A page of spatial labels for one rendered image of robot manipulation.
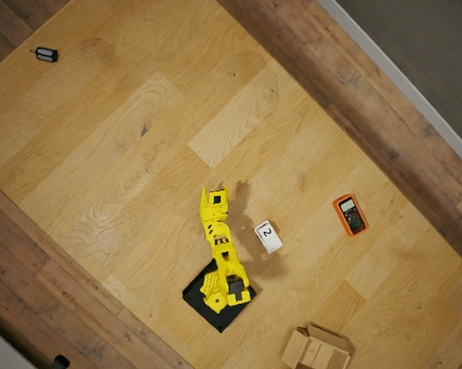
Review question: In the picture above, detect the orange digital multimeter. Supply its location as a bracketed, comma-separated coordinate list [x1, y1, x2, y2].
[333, 195, 368, 237]

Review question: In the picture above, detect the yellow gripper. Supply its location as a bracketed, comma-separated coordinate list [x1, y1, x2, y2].
[199, 185, 228, 224]

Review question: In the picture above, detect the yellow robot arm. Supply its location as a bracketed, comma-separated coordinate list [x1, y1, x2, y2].
[200, 220, 251, 311]

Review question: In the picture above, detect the white rectangular tray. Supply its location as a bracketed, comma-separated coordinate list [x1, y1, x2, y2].
[253, 220, 283, 253]

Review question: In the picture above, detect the white cube with black number 2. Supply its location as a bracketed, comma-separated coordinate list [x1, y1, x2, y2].
[256, 223, 276, 241]

